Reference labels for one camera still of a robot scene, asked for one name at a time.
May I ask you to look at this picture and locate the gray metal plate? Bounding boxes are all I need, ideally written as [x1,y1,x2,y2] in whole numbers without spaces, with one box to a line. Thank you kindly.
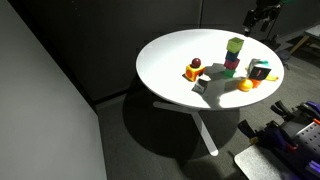
[233,144,296,180]

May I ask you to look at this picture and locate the perforated metal plate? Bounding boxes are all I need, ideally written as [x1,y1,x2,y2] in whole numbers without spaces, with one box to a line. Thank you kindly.
[295,121,320,158]

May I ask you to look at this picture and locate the black tripod stand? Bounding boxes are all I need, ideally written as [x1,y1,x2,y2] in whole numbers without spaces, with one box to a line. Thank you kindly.
[260,13,292,62]

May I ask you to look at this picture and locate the dark red ball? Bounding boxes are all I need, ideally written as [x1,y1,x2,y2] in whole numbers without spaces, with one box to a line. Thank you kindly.
[190,57,203,69]

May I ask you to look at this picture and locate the magenta block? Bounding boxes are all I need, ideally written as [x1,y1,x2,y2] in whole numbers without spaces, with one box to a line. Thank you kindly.
[223,58,241,71]

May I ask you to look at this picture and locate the red orange toy piece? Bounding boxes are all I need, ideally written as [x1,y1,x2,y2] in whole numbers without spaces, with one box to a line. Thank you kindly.
[249,78,263,90]

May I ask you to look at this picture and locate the wooden side table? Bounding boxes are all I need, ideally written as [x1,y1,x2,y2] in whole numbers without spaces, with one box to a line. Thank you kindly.
[289,24,320,56]

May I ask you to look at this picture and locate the yellow banana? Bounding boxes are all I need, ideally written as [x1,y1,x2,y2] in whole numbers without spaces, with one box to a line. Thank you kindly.
[265,74,280,82]

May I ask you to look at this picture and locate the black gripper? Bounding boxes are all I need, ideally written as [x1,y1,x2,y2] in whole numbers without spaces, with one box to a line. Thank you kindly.
[242,7,280,37]

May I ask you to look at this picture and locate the lime green block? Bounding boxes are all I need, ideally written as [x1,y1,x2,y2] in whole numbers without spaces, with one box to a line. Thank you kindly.
[226,36,245,54]

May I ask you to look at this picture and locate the white table base legs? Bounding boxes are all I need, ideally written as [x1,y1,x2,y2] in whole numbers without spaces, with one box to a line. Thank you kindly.
[152,100,220,157]

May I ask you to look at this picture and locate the white cube with teal triangle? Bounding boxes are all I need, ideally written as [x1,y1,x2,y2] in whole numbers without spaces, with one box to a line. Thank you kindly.
[247,58,273,81]

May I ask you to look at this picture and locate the blue block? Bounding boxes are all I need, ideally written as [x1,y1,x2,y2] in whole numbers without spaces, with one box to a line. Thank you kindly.
[224,49,240,63]

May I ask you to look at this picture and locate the yellow orange ball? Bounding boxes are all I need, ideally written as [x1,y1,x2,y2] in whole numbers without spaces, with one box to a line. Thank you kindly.
[237,78,255,93]

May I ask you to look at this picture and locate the dark green block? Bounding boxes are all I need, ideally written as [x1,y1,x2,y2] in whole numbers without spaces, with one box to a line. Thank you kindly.
[223,67,237,79]

